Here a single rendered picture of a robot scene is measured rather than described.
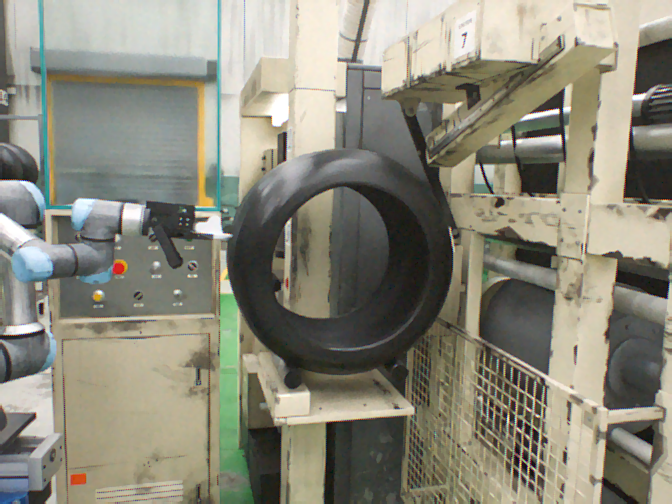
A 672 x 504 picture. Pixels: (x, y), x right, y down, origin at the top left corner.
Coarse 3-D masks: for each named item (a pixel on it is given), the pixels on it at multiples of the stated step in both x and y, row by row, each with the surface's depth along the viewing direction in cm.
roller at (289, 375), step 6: (276, 360) 148; (282, 360) 145; (282, 366) 141; (288, 366) 140; (294, 366) 140; (282, 372) 139; (288, 372) 136; (294, 372) 136; (282, 378) 138; (288, 378) 135; (294, 378) 136; (300, 378) 136; (288, 384) 136; (294, 384) 136; (300, 384) 137
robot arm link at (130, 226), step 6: (126, 204) 130; (132, 204) 130; (126, 210) 128; (132, 210) 128; (138, 210) 129; (126, 216) 128; (132, 216) 128; (138, 216) 128; (126, 222) 128; (132, 222) 128; (138, 222) 128; (126, 228) 128; (132, 228) 129; (138, 228) 129; (126, 234) 130; (132, 234) 130; (138, 234) 130
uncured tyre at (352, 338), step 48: (288, 192) 128; (384, 192) 162; (240, 240) 130; (432, 240) 138; (240, 288) 131; (384, 288) 167; (432, 288) 140; (288, 336) 132; (336, 336) 164; (384, 336) 141
